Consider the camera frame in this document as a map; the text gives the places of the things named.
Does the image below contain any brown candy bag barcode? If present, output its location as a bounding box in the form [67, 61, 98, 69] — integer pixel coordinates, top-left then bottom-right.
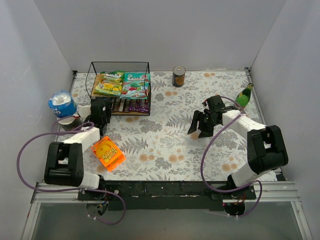
[111, 98, 121, 112]

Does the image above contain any green yellow candy bag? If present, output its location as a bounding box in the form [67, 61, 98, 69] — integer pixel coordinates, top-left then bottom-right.
[93, 70, 125, 97]

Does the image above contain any brown M&M candy bag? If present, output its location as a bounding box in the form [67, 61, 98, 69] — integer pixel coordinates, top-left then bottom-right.
[128, 99, 140, 112]

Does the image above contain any teal red candy bag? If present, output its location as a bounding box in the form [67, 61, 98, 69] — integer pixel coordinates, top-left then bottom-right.
[119, 72, 150, 100]

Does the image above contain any purple M&M candy bag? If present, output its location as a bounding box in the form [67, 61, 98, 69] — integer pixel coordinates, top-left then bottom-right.
[138, 99, 150, 114]

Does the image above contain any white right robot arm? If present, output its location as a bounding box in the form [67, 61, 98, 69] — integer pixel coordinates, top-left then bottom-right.
[187, 95, 289, 194]

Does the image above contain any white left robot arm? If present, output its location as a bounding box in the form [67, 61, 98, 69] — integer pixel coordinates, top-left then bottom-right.
[44, 99, 148, 193]

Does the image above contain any green glass bottle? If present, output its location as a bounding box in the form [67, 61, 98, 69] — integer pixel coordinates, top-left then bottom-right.
[235, 83, 254, 109]

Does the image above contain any orange Scrub Daddy box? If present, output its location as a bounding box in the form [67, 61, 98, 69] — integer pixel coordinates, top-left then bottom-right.
[91, 136, 126, 172]

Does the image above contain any brown tin can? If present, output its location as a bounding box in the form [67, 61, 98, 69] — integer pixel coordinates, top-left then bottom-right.
[172, 66, 186, 88]

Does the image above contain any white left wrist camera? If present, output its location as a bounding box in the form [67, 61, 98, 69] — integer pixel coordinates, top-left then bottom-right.
[76, 105, 91, 119]

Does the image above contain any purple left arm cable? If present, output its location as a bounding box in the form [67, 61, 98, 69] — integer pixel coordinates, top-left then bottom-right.
[16, 114, 127, 226]

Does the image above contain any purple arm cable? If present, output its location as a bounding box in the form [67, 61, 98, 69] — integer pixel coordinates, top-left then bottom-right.
[200, 96, 263, 218]
[16, 114, 127, 226]

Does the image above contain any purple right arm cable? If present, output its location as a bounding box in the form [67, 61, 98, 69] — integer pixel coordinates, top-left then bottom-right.
[200, 96, 263, 218]

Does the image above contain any black wire wooden shelf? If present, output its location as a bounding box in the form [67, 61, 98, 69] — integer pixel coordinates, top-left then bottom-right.
[85, 61, 152, 116]

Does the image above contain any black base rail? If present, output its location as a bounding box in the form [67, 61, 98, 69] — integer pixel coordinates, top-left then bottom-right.
[77, 178, 251, 211]

